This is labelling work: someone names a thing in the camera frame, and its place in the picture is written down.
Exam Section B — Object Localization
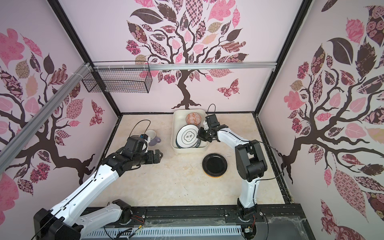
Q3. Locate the white plate green emblem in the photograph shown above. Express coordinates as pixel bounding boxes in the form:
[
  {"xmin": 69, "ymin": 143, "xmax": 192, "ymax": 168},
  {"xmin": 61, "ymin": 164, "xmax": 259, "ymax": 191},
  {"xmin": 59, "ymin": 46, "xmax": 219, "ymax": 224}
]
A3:
[{"xmin": 175, "ymin": 125, "xmax": 199, "ymax": 149}]

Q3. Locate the orange patterned bowl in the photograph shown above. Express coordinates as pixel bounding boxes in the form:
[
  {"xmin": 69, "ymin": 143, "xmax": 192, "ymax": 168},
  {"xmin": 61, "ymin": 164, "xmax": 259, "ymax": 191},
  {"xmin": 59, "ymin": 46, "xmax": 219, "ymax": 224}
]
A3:
[{"xmin": 185, "ymin": 112, "xmax": 203, "ymax": 127}]

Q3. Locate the black glossy plate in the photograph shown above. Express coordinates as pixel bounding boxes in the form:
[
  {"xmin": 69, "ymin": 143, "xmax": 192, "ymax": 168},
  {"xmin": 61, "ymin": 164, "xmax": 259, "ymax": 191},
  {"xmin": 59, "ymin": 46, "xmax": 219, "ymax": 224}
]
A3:
[{"xmin": 202, "ymin": 153, "xmax": 228, "ymax": 176}]

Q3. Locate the green rimmed lettered plate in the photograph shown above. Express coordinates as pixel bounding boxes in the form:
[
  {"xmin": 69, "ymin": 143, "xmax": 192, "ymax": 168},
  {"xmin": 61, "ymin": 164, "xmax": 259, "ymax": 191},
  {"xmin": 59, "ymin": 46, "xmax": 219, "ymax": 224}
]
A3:
[{"xmin": 176, "ymin": 140, "xmax": 201, "ymax": 149}]

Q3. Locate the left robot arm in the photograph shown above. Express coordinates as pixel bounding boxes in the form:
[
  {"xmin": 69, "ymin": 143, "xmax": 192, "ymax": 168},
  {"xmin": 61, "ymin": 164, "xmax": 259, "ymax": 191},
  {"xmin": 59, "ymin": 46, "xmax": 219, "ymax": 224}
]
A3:
[{"xmin": 32, "ymin": 134, "xmax": 163, "ymax": 240}]

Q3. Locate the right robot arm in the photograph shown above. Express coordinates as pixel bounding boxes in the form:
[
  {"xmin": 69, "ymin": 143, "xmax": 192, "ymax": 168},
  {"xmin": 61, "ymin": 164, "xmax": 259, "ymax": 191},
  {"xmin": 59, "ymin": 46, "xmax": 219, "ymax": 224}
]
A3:
[{"xmin": 198, "ymin": 114, "xmax": 268, "ymax": 221}]

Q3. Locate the white plastic bin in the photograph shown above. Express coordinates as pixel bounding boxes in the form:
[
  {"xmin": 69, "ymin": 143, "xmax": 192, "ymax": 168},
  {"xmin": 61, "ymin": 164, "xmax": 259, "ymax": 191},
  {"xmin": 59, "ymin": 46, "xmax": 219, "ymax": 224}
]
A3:
[{"xmin": 171, "ymin": 109, "xmax": 209, "ymax": 154}]

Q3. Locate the lavender ceramic mug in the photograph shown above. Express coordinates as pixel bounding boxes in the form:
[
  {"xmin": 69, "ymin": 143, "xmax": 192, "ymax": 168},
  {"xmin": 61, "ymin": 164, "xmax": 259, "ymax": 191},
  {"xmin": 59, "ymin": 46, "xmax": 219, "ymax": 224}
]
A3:
[{"xmin": 146, "ymin": 130, "xmax": 162, "ymax": 147}]

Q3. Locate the orange rimmed plate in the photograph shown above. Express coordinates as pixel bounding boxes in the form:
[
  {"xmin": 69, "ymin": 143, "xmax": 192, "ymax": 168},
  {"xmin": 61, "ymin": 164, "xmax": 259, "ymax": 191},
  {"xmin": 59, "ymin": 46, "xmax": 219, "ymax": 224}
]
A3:
[{"xmin": 206, "ymin": 174, "xmax": 223, "ymax": 179}]

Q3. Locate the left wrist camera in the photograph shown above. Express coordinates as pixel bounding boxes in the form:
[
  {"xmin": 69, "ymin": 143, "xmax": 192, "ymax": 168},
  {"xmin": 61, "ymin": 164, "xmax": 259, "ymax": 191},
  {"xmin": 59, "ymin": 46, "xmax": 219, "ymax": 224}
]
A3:
[{"xmin": 139, "ymin": 134, "xmax": 151, "ymax": 143}]

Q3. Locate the aluminium frame rail back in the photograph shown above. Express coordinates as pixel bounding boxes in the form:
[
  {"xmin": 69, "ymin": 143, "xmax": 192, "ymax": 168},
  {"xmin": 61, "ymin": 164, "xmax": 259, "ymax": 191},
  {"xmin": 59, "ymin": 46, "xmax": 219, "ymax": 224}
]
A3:
[{"xmin": 93, "ymin": 62, "xmax": 277, "ymax": 71}]

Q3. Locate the aluminium frame rail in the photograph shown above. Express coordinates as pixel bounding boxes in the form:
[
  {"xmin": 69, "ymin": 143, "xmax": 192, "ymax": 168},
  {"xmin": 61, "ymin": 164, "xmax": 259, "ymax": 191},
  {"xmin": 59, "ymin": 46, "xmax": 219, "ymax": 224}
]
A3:
[
  {"xmin": 1, "ymin": 63, "xmax": 92, "ymax": 173},
  {"xmin": 93, "ymin": 62, "xmax": 277, "ymax": 71}
]

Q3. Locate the black wire basket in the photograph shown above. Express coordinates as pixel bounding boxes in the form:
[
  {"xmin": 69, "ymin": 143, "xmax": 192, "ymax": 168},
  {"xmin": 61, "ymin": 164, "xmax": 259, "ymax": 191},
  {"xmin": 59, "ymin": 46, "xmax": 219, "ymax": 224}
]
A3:
[{"xmin": 82, "ymin": 60, "xmax": 153, "ymax": 94}]

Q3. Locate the white slotted cable duct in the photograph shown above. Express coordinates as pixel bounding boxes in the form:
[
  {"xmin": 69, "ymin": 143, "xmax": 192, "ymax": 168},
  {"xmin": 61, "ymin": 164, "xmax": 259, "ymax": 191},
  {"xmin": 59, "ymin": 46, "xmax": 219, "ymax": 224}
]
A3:
[{"xmin": 85, "ymin": 226, "xmax": 244, "ymax": 240}]

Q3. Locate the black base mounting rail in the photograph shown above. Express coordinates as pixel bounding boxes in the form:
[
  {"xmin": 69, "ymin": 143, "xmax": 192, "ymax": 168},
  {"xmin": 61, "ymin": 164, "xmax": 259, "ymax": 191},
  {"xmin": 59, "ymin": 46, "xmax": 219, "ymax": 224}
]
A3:
[{"xmin": 56, "ymin": 203, "xmax": 316, "ymax": 240}]

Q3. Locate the aluminium frame rail left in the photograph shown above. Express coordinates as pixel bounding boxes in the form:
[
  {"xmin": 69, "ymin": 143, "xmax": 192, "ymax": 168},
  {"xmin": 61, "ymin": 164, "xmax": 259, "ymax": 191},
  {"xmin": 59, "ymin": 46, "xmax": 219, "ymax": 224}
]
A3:
[{"xmin": 1, "ymin": 63, "xmax": 92, "ymax": 173}]

